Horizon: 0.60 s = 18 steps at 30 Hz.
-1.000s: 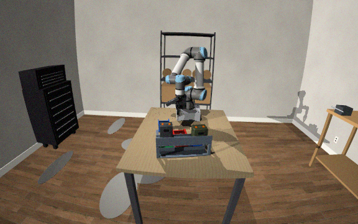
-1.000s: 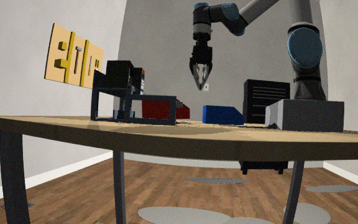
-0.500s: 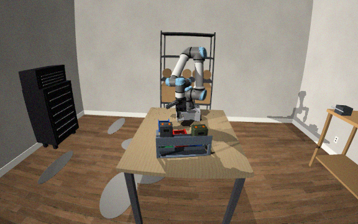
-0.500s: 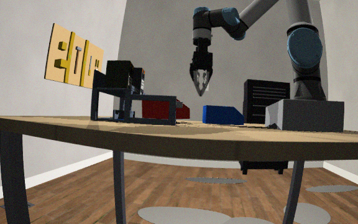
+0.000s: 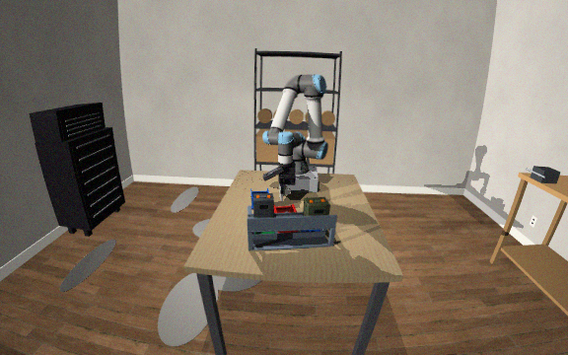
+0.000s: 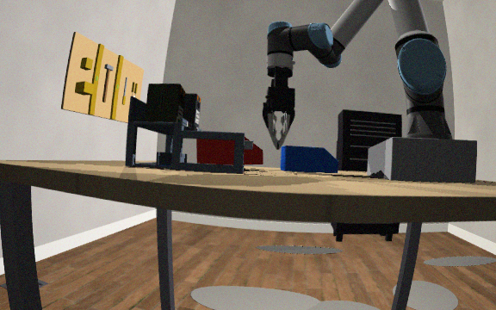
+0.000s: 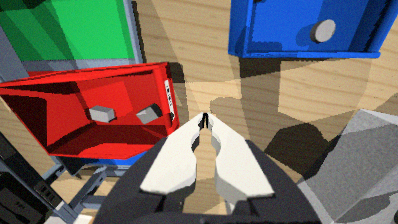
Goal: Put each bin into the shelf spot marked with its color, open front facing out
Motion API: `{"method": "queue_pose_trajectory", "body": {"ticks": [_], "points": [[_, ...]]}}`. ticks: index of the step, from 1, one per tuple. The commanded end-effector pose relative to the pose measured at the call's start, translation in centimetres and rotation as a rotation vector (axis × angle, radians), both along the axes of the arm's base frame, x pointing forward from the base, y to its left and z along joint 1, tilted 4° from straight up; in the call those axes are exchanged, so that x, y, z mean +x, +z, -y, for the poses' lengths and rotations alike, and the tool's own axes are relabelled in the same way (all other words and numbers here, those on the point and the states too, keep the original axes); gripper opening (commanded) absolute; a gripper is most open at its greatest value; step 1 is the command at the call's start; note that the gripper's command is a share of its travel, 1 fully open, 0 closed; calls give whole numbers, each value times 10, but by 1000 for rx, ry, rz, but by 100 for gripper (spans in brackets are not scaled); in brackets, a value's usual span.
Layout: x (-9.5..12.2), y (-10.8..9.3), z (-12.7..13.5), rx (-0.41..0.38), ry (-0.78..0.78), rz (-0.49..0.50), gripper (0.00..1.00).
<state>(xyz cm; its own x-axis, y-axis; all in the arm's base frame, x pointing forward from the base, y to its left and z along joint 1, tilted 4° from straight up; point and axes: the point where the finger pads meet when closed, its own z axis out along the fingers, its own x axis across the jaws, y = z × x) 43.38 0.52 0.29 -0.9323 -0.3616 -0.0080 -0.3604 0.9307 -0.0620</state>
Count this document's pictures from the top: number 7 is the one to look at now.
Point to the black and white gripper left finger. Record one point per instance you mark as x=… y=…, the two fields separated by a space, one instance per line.
x=167 y=169

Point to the olive green case with orange latches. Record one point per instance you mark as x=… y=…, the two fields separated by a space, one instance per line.
x=18 y=205

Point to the grey metal shelf rack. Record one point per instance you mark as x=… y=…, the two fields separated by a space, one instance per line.
x=45 y=36

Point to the blue bin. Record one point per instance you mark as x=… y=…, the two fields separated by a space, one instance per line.
x=361 y=28

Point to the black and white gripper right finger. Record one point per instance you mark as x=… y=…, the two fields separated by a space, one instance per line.
x=244 y=172

